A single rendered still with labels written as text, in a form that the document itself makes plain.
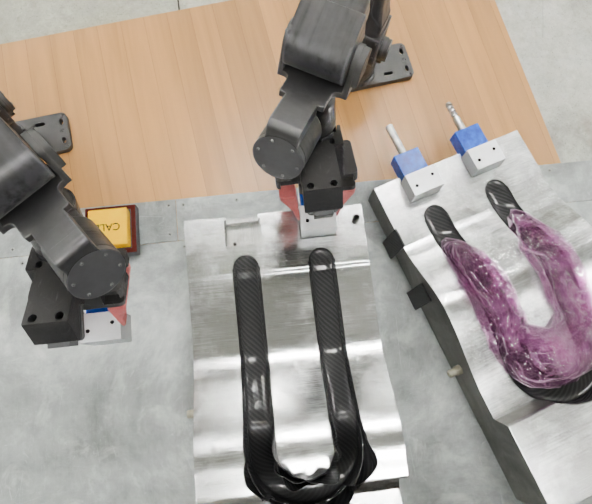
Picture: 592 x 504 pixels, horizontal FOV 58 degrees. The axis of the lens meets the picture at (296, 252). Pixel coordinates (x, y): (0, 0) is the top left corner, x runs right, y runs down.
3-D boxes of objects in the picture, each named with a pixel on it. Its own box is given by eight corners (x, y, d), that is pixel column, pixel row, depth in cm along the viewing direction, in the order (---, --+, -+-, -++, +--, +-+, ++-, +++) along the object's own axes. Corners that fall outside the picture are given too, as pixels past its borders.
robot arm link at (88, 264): (151, 256, 53) (81, 180, 43) (80, 316, 51) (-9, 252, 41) (97, 197, 59) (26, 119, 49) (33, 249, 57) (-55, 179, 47)
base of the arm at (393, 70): (425, 51, 88) (412, 15, 89) (307, 75, 86) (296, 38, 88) (413, 78, 95) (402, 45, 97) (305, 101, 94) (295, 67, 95)
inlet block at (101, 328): (90, 250, 74) (77, 240, 69) (127, 246, 74) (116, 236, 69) (93, 346, 71) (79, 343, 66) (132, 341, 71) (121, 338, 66)
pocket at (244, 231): (225, 224, 82) (223, 216, 78) (260, 221, 82) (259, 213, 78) (227, 253, 80) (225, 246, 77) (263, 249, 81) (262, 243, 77)
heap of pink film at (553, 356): (427, 245, 81) (442, 230, 74) (528, 202, 83) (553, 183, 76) (511, 409, 75) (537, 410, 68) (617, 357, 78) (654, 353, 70)
